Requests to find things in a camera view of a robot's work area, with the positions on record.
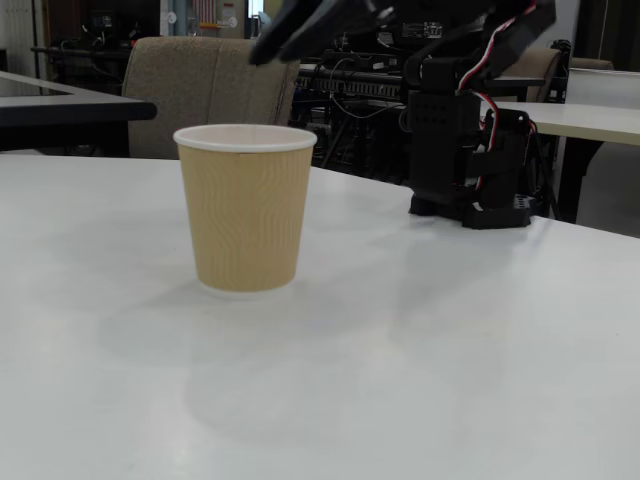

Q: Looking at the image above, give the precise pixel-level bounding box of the black device with white label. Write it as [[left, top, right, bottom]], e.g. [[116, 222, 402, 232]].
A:
[[398, 19, 451, 42]]

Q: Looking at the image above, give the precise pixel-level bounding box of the black equipment workbench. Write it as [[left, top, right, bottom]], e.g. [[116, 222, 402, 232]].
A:
[[29, 9, 137, 96]]

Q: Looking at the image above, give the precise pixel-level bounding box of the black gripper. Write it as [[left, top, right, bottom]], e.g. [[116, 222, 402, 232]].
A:
[[248, 0, 400, 66]]

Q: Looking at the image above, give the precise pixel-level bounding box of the red white black servo cable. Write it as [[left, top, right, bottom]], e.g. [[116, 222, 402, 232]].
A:
[[469, 94, 501, 211], [455, 0, 540, 95]]

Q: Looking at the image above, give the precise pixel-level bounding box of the tan office chair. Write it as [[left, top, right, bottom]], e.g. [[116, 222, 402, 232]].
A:
[[492, 38, 572, 104]]

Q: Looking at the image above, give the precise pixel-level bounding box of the american flag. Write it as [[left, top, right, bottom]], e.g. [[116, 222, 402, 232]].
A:
[[192, 0, 219, 24]]

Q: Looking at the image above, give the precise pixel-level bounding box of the beige chair back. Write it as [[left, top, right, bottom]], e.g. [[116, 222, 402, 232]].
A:
[[569, 57, 616, 72]]

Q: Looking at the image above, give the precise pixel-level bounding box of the tan paper cup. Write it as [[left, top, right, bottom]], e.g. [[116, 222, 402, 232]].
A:
[[172, 123, 319, 301]]

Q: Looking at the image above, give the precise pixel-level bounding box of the dark table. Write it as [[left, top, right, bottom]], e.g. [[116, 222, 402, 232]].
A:
[[0, 69, 159, 156]]

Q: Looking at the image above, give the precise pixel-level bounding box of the brown fabric chair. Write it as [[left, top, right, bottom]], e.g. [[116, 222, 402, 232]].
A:
[[122, 35, 304, 161]]

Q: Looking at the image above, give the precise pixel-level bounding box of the white table with black legs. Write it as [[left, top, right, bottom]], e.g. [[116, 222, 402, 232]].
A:
[[488, 67, 640, 225]]

